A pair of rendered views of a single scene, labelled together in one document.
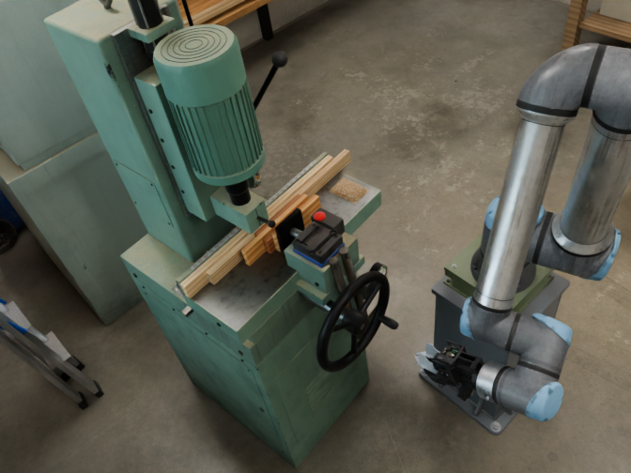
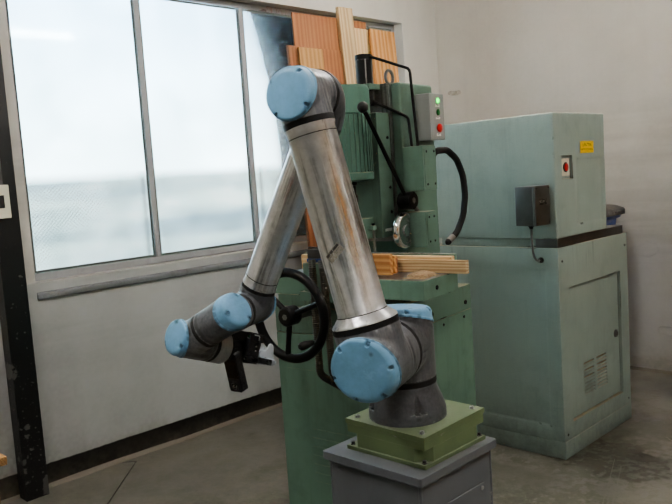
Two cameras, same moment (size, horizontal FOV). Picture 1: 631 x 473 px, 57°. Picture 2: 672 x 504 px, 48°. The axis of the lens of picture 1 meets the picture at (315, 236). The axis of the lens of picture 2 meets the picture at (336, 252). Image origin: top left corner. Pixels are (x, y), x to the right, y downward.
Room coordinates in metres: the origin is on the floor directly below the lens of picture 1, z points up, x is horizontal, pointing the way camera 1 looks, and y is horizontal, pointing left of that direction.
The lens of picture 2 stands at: (0.60, -2.28, 1.22)
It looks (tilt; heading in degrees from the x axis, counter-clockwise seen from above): 6 degrees down; 79
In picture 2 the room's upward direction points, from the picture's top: 4 degrees counter-clockwise
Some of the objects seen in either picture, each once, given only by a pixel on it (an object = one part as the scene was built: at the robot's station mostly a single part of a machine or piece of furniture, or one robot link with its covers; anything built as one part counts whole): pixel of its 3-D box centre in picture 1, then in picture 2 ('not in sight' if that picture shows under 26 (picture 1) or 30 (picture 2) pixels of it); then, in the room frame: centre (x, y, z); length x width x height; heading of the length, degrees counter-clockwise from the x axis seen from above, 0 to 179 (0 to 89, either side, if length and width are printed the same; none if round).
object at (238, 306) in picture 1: (300, 252); (351, 284); (1.07, 0.05, 0.87); 0.61 x 0.30 x 0.06; 132
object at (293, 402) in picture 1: (262, 332); (382, 417); (1.20, 0.25, 0.36); 0.58 x 0.45 x 0.71; 42
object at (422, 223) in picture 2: not in sight; (420, 228); (1.35, 0.18, 1.02); 0.09 x 0.07 x 0.12; 132
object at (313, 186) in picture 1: (284, 211); (385, 265); (1.19, 0.07, 0.92); 0.59 x 0.02 x 0.04; 132
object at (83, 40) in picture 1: (159, 136); (395, 188); (1.32, 0.37, 1.16); 0.22 x 0.22 x 0.72; 42
